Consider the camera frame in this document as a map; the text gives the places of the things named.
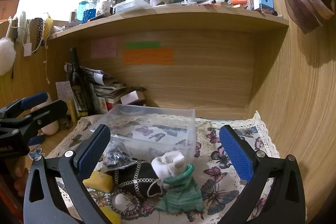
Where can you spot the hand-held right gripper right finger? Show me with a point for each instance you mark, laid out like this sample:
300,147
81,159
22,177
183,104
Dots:
236,154

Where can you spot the blue plastic block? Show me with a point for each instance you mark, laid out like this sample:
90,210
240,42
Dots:
265,2

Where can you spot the clear bag of dark beads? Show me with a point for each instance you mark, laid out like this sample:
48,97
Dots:
116,155

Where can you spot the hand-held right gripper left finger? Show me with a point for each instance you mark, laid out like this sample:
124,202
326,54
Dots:
94,151

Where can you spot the clear plastic storage box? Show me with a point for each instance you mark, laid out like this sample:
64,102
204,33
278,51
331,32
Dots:
147,132

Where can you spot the yellow tube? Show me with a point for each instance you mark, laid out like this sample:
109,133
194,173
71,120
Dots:
72,111

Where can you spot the white sock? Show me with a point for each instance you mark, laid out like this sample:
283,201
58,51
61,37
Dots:
168,163

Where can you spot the butterfly print lace tablecloth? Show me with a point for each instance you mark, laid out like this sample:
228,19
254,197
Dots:
212,187

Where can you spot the orange marker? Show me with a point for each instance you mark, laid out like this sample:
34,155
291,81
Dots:
238,1

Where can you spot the pink cup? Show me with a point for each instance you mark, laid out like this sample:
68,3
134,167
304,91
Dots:
50,128

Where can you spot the blue liquid glass bottle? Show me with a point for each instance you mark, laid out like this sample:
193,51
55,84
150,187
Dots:
90,11

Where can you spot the white printed mug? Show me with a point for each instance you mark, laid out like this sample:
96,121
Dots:
104,8

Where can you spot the yellow sponge cloth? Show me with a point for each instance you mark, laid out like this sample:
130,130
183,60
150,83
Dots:
99,182
111,216

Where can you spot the white fluffy pompom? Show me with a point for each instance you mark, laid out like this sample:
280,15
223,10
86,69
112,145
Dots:
6,56

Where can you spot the orange sticky note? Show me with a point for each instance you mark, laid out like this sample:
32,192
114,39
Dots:
148,56

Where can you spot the green striped sock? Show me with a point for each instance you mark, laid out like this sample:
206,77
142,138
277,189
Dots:
183,195

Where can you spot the clear lidded plastic box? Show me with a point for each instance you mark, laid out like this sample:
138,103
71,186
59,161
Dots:
132,5

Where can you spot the black beaded headband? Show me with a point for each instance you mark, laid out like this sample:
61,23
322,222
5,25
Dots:
38,32

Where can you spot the pink sticky note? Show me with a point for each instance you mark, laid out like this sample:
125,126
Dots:
103,47

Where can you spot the green sticky note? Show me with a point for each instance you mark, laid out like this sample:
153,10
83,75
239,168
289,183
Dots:
141,44

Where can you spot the yellow hanging cloth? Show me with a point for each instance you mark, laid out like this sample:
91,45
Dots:
48,27

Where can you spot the white handwritten note paper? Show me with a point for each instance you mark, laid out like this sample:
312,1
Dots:
63,92

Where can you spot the person's left hand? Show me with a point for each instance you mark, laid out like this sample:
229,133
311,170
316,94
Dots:
20,174

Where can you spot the white plush brush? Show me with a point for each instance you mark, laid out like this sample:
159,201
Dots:
22,19

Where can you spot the wooden shelf board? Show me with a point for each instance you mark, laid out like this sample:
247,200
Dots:
168,18

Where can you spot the small white cardboard box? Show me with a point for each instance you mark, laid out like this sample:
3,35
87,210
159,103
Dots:
132,97

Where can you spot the dark wine bottle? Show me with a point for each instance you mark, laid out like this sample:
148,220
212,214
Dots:
78,92

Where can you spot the small brown ornament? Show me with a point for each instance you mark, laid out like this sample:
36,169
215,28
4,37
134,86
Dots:
65,123

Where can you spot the teal plastic bottle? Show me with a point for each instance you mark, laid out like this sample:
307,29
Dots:
82,8

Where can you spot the stack of books and magazines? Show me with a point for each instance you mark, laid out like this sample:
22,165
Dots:
107,90

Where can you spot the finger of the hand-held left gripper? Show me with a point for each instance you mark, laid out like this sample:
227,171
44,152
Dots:
50,113
34,100

